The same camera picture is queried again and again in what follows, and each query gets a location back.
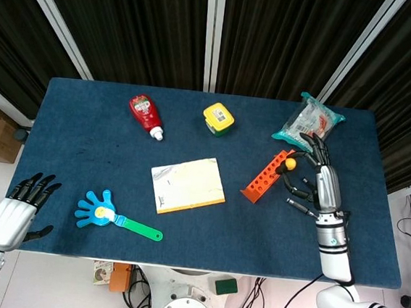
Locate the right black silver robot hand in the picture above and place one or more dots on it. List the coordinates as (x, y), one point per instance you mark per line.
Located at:
(329, 188)

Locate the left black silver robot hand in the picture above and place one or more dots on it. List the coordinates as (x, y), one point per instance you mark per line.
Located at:
(10, 219)

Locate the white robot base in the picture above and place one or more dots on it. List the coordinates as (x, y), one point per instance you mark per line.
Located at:
(184, 294)

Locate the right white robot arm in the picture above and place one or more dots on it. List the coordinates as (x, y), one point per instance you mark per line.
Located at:
(332, 253)

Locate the slim black steel screwdriver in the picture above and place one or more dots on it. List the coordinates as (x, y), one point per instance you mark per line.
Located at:
(297, 205)

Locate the orange screwdriver bit holder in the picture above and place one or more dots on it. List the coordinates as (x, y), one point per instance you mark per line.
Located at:
(261, 183)

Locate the teal clear snack bag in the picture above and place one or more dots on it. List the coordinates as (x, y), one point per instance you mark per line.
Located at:
(303, 119)

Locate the blue felt table cover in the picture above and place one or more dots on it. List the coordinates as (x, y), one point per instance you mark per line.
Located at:
(219, 242)

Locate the orange box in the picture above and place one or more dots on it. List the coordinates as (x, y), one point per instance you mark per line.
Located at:
(120, 278)

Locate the green tub with yellow lid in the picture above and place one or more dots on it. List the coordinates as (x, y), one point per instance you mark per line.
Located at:
(218, 115)

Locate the white notepad with yellow edge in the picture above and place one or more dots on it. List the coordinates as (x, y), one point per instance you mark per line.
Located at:
(188, 185)

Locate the green block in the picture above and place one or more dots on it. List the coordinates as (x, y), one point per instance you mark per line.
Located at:
(226, 286)

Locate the red ketchup bottle white cap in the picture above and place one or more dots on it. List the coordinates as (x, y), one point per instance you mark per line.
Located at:
(144, 113)

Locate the black pleated curtain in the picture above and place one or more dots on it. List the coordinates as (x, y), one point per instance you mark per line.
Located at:
(148, 28)

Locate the white table frame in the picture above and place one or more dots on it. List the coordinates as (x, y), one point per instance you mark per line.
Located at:
(144, 264)

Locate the white slanted frame post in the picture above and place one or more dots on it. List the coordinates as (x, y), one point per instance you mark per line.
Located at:
(54, 19)
(361, 49)

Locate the white upright frame post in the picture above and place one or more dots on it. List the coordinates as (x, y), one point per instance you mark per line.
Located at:
(212, 34)

